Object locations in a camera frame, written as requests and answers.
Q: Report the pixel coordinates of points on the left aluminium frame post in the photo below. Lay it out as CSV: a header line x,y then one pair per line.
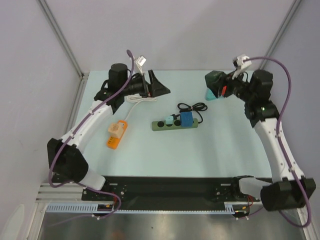
x,y
57,31

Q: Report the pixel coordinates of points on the dark green cube socket adapter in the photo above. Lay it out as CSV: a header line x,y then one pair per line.
x,y
216,81

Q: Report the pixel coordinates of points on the right aluminium frame post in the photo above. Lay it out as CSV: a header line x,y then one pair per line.
x,y
286,22

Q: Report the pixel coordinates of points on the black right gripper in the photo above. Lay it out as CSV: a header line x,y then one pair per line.
x,y
225,85

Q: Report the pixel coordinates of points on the aluminium frame post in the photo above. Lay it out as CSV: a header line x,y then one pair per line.
x,y
286,22
57,31

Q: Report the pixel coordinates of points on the green power strip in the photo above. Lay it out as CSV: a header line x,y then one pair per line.
x,y
176,125

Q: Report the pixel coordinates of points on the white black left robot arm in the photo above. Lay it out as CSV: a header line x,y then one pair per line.
x,y
65,155

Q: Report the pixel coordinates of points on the blue cube socket adapter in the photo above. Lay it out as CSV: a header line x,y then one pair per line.
x,y
186,119

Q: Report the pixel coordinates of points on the light blue plug charger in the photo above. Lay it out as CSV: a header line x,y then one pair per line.
x,y
169,120

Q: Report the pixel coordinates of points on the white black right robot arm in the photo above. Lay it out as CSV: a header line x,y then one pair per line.
x,y
289,189

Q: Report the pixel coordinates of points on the beige cube socket adapter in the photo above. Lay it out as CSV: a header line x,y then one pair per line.
x,y
116,130

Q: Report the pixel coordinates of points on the white cable duct rail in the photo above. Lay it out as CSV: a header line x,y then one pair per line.
x,y
104,209

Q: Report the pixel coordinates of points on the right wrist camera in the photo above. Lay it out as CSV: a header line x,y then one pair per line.
x,y
241,64

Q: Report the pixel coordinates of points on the teal mountain-shaped power strip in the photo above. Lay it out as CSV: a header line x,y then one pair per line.
x,y
209,96

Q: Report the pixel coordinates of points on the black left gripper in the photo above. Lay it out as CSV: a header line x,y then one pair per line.
x,y
155,89

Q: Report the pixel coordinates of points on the orange power strip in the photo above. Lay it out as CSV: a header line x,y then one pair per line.
x,y
113,143

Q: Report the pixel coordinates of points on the red cube socket adapter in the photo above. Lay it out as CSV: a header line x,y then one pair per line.
x,y
224,91

